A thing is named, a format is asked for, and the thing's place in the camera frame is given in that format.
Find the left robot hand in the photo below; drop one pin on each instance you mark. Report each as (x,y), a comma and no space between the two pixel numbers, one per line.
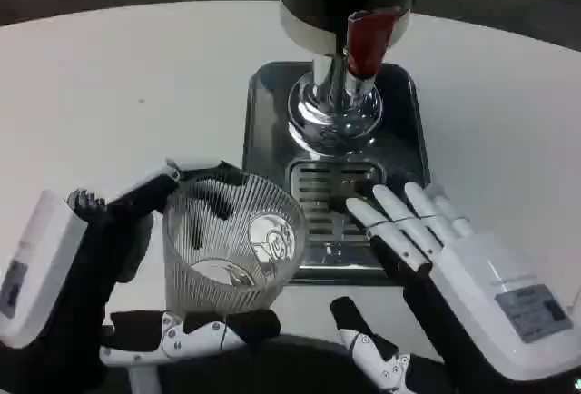
(50,267)

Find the steel drip tray grid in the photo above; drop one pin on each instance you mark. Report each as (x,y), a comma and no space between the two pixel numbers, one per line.
(324,185)

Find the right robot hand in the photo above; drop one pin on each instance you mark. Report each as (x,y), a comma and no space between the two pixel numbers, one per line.
(481,285)

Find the steel drip tray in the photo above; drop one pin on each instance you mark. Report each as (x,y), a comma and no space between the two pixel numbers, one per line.
(268,131)

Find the clear ribbed glass cup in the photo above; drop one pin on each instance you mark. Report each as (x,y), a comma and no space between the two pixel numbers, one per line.
(218,285)

